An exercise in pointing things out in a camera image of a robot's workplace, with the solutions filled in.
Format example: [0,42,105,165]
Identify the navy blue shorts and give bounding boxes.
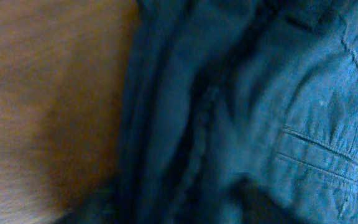
[63,0,358,224]

